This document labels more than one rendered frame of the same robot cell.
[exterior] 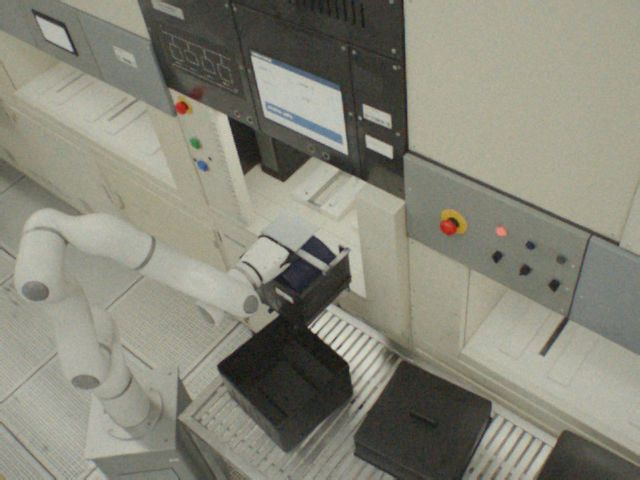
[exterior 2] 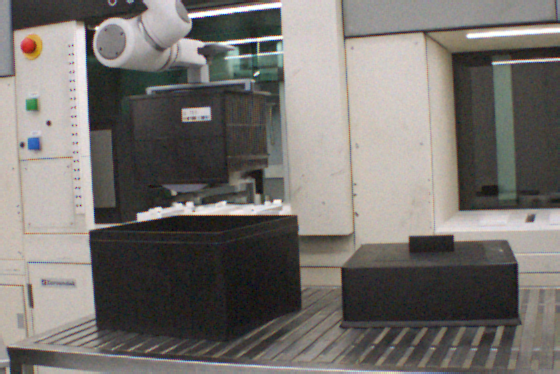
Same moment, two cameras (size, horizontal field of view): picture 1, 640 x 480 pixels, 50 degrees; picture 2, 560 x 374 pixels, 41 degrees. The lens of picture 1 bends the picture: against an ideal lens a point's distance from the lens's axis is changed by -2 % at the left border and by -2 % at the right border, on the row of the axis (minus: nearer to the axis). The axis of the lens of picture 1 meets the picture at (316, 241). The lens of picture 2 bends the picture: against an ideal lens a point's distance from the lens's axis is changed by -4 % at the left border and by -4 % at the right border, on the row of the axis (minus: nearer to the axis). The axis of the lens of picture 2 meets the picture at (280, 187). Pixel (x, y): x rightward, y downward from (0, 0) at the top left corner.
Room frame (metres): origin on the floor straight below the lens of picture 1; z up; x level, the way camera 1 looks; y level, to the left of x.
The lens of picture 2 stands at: (-0.22, 0.64, 1.06)
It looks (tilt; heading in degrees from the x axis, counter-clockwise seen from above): 3 degrees down; 333
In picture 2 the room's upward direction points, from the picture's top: 3 degrees counter-clockwise
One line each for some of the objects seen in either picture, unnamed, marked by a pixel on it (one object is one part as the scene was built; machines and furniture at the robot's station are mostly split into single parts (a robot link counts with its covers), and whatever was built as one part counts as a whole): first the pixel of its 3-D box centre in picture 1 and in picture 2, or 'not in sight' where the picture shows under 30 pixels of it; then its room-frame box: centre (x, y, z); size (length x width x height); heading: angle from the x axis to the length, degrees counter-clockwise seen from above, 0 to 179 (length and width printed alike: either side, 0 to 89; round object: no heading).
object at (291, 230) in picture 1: (297, 266); (199, 123); (1.25, 0.07, 1.11); 0.24 x 0.20 x 0.32; 41
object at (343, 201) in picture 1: (332, 188); (189, 212); (1.75, -0.09, 0.89); 0.22 x 0.21 x 0.04; 132
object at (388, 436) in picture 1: (423, 425); (432, 271); (0.84, -0.20, 0.83); 0.29 x 0.29 x 0.13; 49
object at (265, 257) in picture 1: (263, 261); (171, 52); (1.17, 0.15, 1.25); 0.11 x 0.10 x 0.07; 131
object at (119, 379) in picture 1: (97, 349); not in sight; (1.12, 0.65, 1.07); 0.19 x 0.12 x 0.24; 179
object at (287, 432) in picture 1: (286, 379); (198, 270); (1.05, 0.16, 0.85); 0.28 x 0.28 x 0.17; 34
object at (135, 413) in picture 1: (122, 396); not in sight; (1.09, 0.65, 0.85); 0.19 x 0.19 x 0.18
